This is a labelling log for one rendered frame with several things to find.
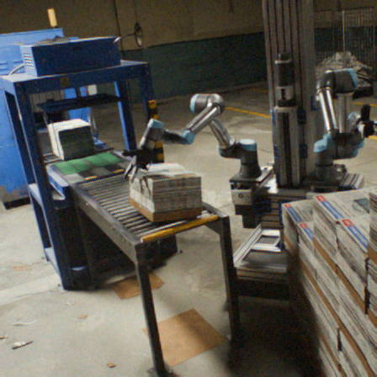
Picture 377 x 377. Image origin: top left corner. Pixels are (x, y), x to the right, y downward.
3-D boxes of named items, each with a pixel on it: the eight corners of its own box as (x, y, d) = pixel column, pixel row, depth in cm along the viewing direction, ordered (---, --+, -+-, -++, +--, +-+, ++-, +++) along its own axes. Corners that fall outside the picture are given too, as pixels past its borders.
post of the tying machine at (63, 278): (75, 287, 383) (26, 80, 329) (63, 291, 379) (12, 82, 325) (72, 283, 390) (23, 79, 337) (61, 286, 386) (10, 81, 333)
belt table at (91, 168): (149, 177, 391) (146, 165, 388) (64, 199, 361) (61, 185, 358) (119, 160, 448) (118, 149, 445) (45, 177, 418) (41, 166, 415)
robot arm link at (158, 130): (167, 125, 273) (157, 120, 266) (159, 144, 273) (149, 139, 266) (158, 122, 278) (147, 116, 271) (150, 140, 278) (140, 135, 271)
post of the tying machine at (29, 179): (57, 259, 432) (12, 75, 378) (47, 262, 428) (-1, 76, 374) (55, 256, 439) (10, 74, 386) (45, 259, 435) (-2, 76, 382)
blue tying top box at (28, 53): (121, 65, 370) (117, 36, 364) (37, 76, 343) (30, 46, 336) (103, 63, 408) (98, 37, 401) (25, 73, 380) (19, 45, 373)
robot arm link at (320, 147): (312, 160, 317) (311, 139, 312) (333, 157, 317) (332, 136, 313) (316, 166, 306) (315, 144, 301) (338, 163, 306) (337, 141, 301)
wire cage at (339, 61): (375, 96, 1010) (375, 5, 951) (344, 103, 972) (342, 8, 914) (335, 92, 1110) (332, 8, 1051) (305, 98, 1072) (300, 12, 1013)
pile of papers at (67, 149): (97, 153, 439) (91, 124, 430) (62, 161, 426) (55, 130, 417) (85, 146, 470) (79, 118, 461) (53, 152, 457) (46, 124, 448)
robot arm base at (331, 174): (315, 172, 324) (315, 158, 321) (339, 173, 318) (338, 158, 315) (310, 180, 311) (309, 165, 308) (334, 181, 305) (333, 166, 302)
